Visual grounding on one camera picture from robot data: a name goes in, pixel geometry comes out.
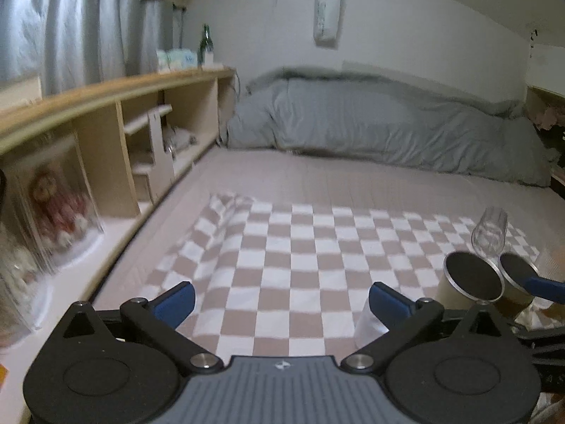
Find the beige cup with dark base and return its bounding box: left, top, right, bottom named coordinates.
left=493, top=253, right=541, bottom=319
left=437, top=251, right=505, bottom=311

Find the wooden shelf unit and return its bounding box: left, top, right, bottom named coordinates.
left=0, top=66, right=237, bottom=248

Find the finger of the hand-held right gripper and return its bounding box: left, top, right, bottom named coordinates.
left=522, top=275, right=565, bottom=306
left=512, top=324, right=565, bottom=365

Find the clear stemmed glass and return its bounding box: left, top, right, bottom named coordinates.
left=471, top=206, right=509, bottom=260

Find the green glass bottle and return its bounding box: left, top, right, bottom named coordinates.
left=201, top=24, right=214, bottom=66

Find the grey curtain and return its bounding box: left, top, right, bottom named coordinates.
left=0, top=0, right=184, bottom=93

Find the blue white tissue pack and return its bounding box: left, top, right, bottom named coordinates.
left=169, top=48, right=198, bottom=70

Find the beige checkered blanket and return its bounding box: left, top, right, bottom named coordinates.
left=137, top=192, right=541, bottom=358

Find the translucent plastic cup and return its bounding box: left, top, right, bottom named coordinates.
left=354, top=299, right=389, bottom=351

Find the white wall-hung device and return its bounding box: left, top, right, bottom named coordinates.
left=313, top=0, right=343, bottom=46

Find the pink bed sheet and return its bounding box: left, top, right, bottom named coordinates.
left=0, top=146, right=565, bottom=424

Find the clear display case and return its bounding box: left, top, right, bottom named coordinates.
left=0, top=221, right=58, bottom=349

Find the doll in clear case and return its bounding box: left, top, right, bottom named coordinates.
left=9, top=135, right=107, bottom=270

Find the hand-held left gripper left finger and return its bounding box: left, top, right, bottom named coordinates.
left=55, top=281, right=224, bottom=376

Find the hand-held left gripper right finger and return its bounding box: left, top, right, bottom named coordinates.
left=341, top=281, right=513, bottom=374

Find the wooden stand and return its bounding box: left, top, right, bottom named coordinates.
left=132, top=108, right=177, bottom=201

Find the grey cloth bundle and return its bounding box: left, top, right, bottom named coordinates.
left=162, top=124, right=198, bottom=153

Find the grey duvet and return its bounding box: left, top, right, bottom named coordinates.
left=226, top=67, right=558, bottom=186

